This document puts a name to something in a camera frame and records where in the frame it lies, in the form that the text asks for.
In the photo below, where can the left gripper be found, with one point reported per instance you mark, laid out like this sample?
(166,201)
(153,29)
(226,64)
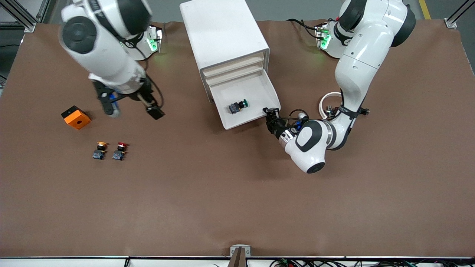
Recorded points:
(276,128)

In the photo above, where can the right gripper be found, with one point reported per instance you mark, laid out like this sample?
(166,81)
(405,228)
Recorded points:
(145,95)

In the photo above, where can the cream cabinet drawer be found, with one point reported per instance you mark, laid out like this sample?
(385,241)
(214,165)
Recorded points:
(252,92)
(233,65)
(235,73)

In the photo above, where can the green push button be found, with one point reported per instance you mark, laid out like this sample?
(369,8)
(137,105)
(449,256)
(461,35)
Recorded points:
(237,107)

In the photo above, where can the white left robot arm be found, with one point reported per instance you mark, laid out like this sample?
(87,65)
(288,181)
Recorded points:
(360,63)

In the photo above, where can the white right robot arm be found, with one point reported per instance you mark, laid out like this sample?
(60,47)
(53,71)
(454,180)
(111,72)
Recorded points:
(107,55)

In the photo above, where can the red push button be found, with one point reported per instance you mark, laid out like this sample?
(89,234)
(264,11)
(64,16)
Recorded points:
(120,152)

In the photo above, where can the yellow push button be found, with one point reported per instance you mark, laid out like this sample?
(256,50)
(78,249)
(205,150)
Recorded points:
(99,151)

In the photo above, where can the white drawer cabinet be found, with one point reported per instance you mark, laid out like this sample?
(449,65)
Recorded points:
(219,33)

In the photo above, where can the white curved plastic part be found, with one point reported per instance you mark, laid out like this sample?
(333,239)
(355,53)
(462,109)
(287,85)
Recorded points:
(321,105)

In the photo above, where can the orange box with hole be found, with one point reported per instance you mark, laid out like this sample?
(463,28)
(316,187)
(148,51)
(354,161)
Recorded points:
(78,119)

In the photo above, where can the brown table mat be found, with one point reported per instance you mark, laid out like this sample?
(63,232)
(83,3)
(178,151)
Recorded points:
(237,185)

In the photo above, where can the small black plastic part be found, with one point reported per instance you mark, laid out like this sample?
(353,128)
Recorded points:
(365,111)

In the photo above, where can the yellow floor tape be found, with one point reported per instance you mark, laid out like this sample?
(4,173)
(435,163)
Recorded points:
(424,8)

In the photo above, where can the aluminium frame profile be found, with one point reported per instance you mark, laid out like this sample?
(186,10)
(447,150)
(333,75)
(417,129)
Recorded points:
(30,27)
(451,23)

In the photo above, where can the grey metal bracket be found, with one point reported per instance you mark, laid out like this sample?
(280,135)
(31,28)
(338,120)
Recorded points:
(240,247)

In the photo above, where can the white table edge rail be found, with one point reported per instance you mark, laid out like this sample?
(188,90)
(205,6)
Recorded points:
(74,262)

